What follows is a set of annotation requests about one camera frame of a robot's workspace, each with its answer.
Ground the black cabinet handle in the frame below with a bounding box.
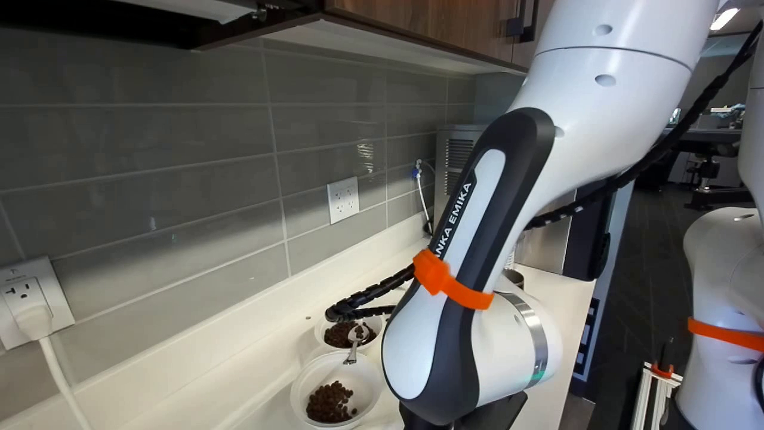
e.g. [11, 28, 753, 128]
[504, 0, 545, 44]

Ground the wooden wall cabinet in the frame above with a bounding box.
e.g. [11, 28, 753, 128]
[260, 0, 561, 79]

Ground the dark rack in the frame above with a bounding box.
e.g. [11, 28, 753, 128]
[433, 122, 501, 243]

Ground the dark panel with blue edge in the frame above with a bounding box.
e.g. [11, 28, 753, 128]
[567, 178, 641, 386]

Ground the orange cable strap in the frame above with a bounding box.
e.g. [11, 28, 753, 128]
[686, 316, 764, 355]
[410, 245, 496, 313]

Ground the white outlet with plug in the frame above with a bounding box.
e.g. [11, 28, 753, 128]
[0, 255, 78, 354]

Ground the ceiling light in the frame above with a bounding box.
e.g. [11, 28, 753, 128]
[707, 4, 743, 35]

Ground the black hood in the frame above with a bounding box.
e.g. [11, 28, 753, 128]
[0, 0, 330, 53]

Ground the white bar with orange clip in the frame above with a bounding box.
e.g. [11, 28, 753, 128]
[630, 361, 686, 430]

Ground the white bowl with spoon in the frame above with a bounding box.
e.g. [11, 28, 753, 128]
[311, 305, 386, 359]

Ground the white bowl without spoon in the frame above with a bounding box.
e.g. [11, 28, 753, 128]
[288, 359, 386, 430]

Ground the metal spoon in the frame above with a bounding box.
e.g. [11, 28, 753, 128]
[341, 323, 370, 367]

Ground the white power cable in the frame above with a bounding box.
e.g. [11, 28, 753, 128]
[10, 304, 95, 430]

